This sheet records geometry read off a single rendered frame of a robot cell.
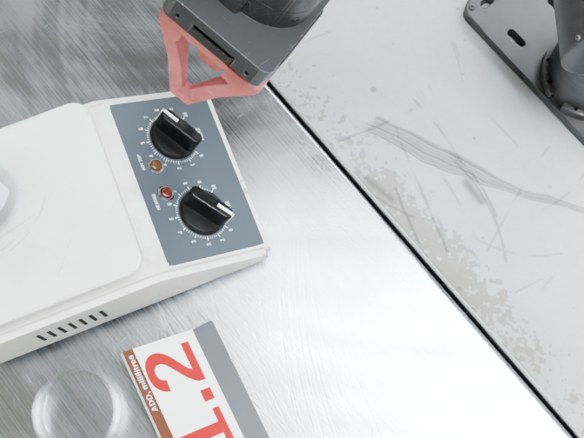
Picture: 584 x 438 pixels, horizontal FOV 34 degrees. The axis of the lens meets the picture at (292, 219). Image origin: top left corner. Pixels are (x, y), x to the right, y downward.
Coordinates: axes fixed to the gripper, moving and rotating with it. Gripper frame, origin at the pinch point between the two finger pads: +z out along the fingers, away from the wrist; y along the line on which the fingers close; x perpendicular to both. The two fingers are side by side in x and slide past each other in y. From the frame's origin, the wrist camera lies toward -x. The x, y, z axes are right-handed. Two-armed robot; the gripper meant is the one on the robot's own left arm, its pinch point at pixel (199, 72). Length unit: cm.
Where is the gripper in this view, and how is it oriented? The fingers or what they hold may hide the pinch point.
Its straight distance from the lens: 58.7
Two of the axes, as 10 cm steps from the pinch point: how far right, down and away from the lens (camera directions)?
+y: -4.4, 6.6, -6.0
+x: 7.7, 6.3, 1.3
